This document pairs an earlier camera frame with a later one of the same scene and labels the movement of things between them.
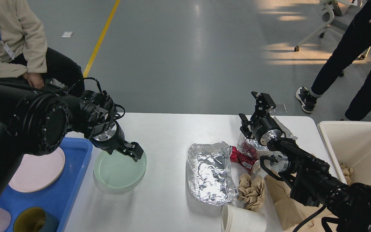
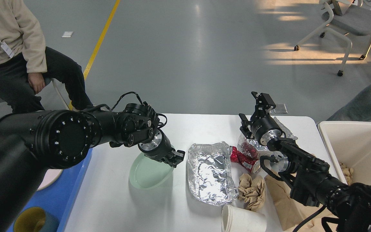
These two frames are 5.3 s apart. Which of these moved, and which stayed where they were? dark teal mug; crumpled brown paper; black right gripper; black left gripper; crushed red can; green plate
Moved: black left gripper; green plate
Stayed: black right gripper; crushed red can; crumpled brown paper; dark teal mug
